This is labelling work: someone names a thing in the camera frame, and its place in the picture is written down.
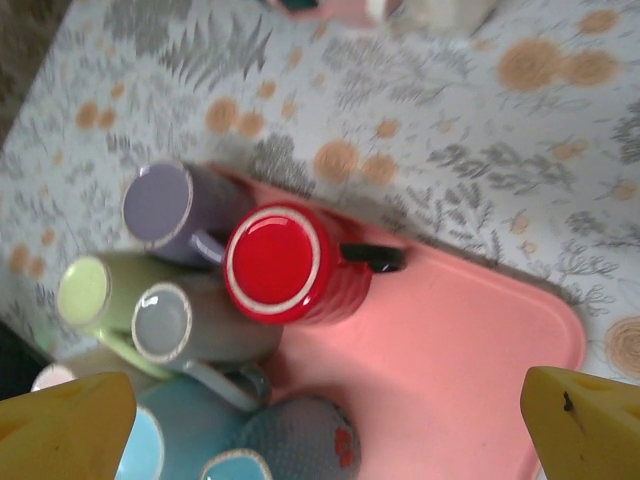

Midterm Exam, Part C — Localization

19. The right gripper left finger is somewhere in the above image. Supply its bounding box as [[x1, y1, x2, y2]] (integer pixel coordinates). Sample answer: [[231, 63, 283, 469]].
[[0, 370, 137, 480]]

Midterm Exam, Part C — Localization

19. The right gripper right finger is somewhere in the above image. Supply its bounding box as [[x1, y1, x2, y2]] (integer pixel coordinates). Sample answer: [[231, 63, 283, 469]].
[[519, 366, 640, 480]]

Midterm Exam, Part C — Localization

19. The light pink smooth mug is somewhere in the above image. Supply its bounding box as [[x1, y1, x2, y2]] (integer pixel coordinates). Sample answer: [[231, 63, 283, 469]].
[[29, 347, 136, 396]]

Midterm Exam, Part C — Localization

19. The light green mug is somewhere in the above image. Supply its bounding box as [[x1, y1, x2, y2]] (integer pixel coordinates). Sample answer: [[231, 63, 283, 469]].
[[55, 248, 179, 381]]

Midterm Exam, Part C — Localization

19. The light blue mug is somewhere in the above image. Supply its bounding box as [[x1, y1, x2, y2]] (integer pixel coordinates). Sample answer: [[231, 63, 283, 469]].
[[115, 377, 251, 480]]

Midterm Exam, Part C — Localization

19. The grey mug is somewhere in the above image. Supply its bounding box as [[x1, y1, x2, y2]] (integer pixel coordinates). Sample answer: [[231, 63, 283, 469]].
[[130, 272, 285, 414]]

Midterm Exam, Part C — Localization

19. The purple mug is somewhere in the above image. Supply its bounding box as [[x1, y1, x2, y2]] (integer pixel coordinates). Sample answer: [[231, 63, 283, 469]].
[[121, 159, 256, 269]]

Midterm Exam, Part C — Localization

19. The teal dotted mug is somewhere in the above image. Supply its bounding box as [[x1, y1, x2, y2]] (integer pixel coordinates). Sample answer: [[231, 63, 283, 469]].
[[199, 394, 362, 480]]

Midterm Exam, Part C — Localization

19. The white faceted mug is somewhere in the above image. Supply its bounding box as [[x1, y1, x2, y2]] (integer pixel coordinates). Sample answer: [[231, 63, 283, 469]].
[[369, 0, 494, 37]]

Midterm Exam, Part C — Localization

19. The pink faceted mug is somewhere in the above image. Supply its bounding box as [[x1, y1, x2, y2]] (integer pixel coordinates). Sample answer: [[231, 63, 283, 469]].
[[264, 0, 374, 24]]

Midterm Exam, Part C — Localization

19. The pink plastic tray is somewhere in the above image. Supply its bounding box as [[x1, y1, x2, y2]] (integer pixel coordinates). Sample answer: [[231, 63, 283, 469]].
[[204, 160, 587, 480]]

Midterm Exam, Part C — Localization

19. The floral patterned tablecloth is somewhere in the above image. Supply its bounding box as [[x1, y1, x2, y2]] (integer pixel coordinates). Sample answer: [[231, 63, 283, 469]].
[[0, 0, 640, 396]]

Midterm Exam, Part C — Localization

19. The red mug black handle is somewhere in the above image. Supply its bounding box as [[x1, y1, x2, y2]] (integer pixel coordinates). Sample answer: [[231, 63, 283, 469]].
[[222, 201, 407, 327]]

